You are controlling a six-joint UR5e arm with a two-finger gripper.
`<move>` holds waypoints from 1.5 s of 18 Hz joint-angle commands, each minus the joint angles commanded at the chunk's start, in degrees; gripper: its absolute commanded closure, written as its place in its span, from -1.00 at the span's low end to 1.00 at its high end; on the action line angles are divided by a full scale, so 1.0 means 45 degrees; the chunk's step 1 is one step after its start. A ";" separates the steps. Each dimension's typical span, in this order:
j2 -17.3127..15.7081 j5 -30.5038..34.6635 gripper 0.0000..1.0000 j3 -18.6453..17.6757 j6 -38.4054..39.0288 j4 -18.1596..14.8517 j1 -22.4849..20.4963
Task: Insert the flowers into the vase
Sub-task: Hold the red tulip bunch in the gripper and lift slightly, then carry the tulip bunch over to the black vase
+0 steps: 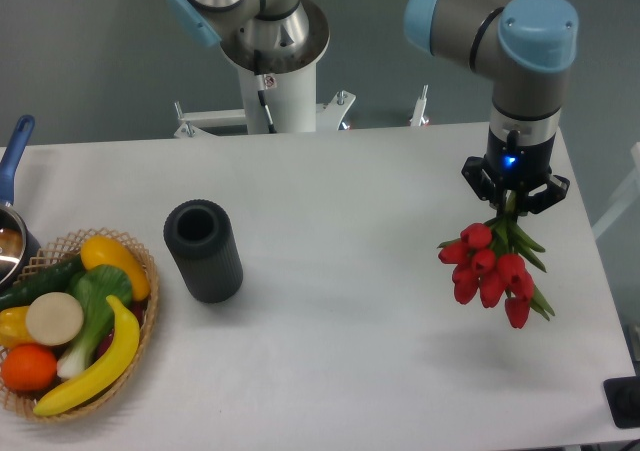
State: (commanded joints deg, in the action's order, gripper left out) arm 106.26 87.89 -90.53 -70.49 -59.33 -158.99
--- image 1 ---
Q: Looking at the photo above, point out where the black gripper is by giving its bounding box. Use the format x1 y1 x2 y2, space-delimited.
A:
461 129 570 216

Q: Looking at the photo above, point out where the red tulip bouquet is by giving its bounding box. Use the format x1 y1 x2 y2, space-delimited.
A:
438 191 555 329

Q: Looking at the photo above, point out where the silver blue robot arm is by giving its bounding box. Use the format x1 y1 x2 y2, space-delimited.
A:
166 0 579 216

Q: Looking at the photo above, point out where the dark grey ribbed vase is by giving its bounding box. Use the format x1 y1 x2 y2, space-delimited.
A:
163 199 243 304

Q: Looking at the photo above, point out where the black device at table edge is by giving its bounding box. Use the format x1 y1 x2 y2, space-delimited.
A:
603 376 639 429

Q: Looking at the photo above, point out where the yellow plastic banana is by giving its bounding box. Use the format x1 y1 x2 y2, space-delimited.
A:
33 295 140 417

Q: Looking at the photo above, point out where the green bok choy toy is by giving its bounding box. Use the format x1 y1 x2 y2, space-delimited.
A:
57 265 132 381

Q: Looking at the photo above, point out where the green cucumber toy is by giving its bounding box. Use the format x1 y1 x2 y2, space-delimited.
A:
1 254 84 311

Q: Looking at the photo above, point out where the beige round disc toy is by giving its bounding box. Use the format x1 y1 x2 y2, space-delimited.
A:
25 292 84 346

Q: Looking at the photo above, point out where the orange plastic fruit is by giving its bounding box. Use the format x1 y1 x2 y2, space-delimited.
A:
1 344 57 392

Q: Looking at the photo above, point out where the yellow bell pepper toy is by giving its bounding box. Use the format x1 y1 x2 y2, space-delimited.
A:
0 306 36 349

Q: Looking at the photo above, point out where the woven wicker basket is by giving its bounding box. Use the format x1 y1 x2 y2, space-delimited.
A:
1 228 159 423

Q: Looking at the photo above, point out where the white frame at right edge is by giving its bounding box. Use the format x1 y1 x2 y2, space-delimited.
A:
592 142 639 240

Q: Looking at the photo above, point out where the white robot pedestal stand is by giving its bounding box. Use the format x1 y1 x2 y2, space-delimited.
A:
173 0 357 139

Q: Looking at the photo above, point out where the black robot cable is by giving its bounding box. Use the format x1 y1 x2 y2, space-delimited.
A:
252 50 278 135

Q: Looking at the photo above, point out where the blue handled saucepan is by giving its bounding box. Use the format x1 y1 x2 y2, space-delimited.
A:
1 115 40 292

